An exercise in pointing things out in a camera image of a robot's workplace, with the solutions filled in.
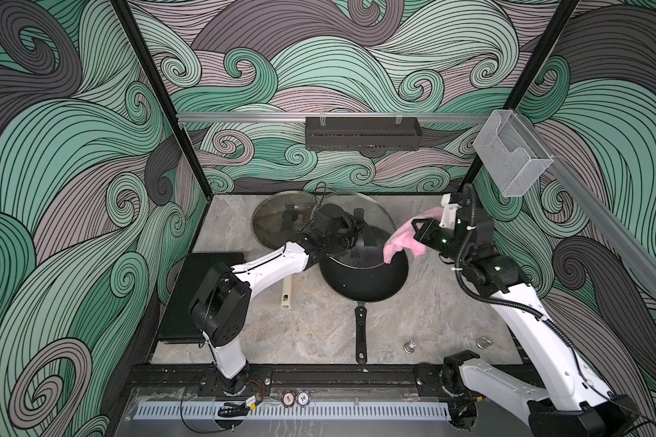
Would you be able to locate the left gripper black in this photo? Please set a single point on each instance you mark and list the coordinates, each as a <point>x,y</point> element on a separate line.
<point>353,228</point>

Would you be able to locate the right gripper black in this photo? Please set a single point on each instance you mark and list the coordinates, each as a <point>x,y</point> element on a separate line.
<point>423,235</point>

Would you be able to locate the glass lid of black pan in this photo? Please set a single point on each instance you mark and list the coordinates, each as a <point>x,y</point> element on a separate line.
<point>379,225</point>

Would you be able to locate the pink microfibre cloth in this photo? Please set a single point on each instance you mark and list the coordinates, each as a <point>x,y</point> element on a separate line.
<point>404,237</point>

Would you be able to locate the glass lid of brown pan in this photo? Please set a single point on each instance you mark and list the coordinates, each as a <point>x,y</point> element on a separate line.
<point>278,218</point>

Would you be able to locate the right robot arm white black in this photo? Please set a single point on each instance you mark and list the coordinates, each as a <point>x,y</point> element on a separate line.
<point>573,400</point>

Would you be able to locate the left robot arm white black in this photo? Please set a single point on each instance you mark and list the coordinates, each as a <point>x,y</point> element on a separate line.
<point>221,303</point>

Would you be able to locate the round button pair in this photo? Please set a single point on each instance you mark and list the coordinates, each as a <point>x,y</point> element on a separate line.
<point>291,399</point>

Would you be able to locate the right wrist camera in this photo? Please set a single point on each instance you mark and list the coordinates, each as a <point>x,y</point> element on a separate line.
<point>450,207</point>

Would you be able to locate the black pan with black handle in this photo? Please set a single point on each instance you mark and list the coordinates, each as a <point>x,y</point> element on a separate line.
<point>362,275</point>

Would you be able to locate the clear plastic wall box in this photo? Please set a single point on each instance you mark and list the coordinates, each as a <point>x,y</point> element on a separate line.
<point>512,151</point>

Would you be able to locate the black wall shelf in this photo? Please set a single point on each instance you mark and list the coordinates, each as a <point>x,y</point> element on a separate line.
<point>334,133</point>

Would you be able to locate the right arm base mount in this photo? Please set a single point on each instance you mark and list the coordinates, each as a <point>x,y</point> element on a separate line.
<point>442,381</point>

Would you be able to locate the aluminium rail right wall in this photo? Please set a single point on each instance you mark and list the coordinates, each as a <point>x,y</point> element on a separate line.
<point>618,196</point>

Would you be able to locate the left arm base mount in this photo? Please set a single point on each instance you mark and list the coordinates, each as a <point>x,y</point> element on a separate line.
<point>252,379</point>

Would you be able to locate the white slotted cable duct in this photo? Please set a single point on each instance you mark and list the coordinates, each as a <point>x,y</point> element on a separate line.
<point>346,411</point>

